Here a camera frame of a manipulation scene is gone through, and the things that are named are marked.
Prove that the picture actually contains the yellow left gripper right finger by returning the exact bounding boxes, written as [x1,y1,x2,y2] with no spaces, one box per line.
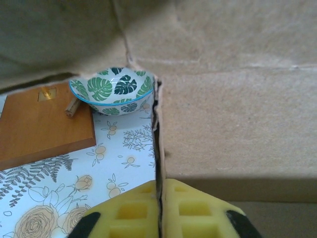
[162,178,263,238]

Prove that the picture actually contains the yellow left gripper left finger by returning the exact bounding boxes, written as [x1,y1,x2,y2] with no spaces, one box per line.
[65,180,159,238]

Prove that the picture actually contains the brown cardboard box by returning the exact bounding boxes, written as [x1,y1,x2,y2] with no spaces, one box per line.
[0,0,317,238]

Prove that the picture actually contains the floral tablecloth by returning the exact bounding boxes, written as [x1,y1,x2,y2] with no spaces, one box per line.
[0,94,159,238]

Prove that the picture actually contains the wooden rack base board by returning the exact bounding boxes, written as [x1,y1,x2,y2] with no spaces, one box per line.
[0,81,97,172]

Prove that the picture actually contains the small wooden dowel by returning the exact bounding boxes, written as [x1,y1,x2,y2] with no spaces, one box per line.
[64,98,81,117]

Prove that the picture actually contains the leaf-patterned ceramic bowl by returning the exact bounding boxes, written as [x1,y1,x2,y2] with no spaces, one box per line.
[68,66,156,115]

